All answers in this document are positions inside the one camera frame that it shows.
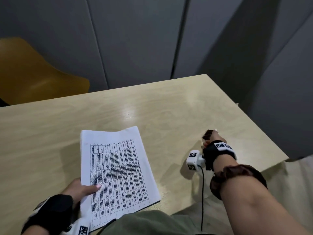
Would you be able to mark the black binder clip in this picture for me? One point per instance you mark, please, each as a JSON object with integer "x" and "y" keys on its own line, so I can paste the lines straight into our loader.
{"x": 207, "y": 135}

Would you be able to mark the person's right hand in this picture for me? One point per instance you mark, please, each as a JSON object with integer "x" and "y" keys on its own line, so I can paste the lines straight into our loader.
{"x": 217, "y": 139}

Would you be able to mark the brown scrunchie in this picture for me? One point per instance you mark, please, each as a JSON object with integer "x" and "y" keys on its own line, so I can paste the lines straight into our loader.
{"x": 234, "y": 172}

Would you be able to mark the white wrist camera with marker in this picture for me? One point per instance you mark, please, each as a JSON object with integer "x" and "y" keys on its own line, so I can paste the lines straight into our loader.
{"x": 80, "y": 226}
{"x": 193, "y": 160}

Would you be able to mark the person's left hand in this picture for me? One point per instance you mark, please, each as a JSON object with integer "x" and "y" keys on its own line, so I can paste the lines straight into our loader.
{"x": 75, "y": 190}

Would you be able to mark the olive green shirt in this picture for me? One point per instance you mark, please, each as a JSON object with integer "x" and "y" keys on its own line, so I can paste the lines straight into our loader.
{"x": 151, "y": 223}

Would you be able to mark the person's right forearm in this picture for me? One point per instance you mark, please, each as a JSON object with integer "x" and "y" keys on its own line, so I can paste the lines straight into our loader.
{"x": 256, "y": 210}

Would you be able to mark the yellow chair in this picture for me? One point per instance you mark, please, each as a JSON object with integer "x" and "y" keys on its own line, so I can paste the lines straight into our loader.
{"x": 36, "y": 78}

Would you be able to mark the pile of printed papers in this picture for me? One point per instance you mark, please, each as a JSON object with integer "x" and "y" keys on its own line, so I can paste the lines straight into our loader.
{"x": 117, "y": 173}

